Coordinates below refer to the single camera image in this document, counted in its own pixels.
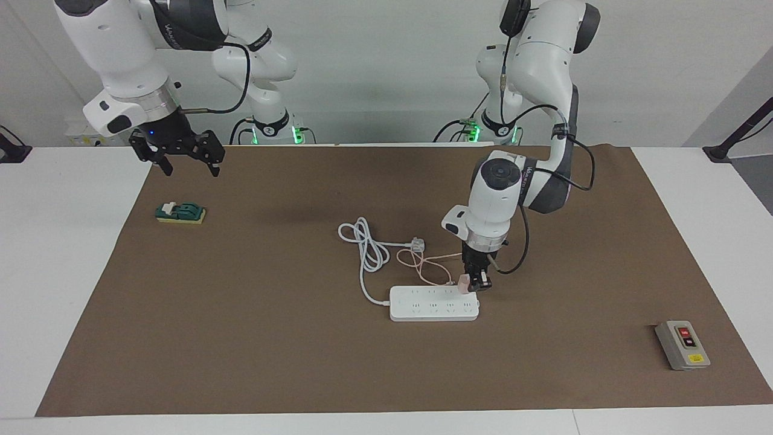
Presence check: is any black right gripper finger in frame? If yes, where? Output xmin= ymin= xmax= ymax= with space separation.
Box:
xmin=192 ymin=129 xmax=226 ymax=178
xmin=129 ymin=132 xmax=175 ymax=176

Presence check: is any white power strip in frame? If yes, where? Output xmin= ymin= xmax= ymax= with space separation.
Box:
xmin=389 ymin=285 xmax=481 ymax=322

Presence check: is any black stand foot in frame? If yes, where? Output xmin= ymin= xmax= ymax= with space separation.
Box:
xmin=0 ymin=125 xmax=32 ymax=164

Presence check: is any brown table mat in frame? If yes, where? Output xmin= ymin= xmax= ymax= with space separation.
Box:
xmin=35 ymin=145 xmax=773 ymax=417

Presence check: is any grey push button box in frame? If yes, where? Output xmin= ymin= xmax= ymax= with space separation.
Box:
xmin=655 ymin=320 xmax=711 ymax=371

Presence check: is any black slanted stand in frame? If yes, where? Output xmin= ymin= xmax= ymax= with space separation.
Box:
xmin=702 ymin=97 xmax=773 ymax=164

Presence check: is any black right base cable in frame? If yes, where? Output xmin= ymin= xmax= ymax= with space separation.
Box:
xmin=229 ymin=118 xmax=255 ymax=146

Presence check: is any black base cable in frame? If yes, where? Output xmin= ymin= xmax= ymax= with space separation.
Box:
xmin=434 ymin=91 xmax=491 ymax=144
xmin=229 ymin=118 xmax=255 ymax=146

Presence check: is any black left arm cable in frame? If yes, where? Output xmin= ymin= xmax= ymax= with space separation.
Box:
xmin=483 ymin=33 xmax=597 ymax=276

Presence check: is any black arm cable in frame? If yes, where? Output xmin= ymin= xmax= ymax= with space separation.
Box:
xmin=178 ymin=41 xmax=251 ymax=115
xmin=483 ymin=33 xmax=597 ymax=276

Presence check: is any white wall box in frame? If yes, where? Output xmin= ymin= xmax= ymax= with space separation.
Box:
xmin=65 ymin=118 xmax=121 ymax=147

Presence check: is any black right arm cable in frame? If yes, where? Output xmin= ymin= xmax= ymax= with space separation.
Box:
xmin=178 ymin=41 xmax=251 ymax=115

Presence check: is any white power strip cord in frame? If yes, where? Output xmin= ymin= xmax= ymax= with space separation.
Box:
xmin=338 ymin=217 xmax=417 ymax=306

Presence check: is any black left base cable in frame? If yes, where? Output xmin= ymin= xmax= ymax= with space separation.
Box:
xmin=434 ymin=91 xmax=491 ymax=144

